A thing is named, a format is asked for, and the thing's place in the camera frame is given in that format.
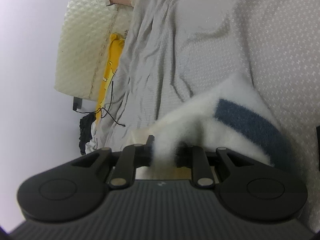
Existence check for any white blue striped sweater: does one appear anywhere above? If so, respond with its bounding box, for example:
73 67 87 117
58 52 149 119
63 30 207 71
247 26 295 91
126 72 296 179

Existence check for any white clothes pile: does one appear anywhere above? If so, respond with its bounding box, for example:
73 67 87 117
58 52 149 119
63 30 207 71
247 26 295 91
85 120 105 154

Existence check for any black clothes pile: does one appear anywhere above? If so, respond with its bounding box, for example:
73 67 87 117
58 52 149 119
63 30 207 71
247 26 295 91
79 113 96 155

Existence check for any yellow pillow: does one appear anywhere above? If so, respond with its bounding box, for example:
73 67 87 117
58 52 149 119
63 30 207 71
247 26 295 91
95 33 125 124

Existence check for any cream quilted headboard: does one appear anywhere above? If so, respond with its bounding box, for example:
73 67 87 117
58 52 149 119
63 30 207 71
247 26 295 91
54 0 132 101

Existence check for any black charging cable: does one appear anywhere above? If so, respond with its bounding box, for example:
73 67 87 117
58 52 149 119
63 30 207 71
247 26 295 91
75 80 126 127

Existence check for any black wall socket strip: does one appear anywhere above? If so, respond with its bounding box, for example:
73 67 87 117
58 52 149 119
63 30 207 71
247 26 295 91
72 97 82 112

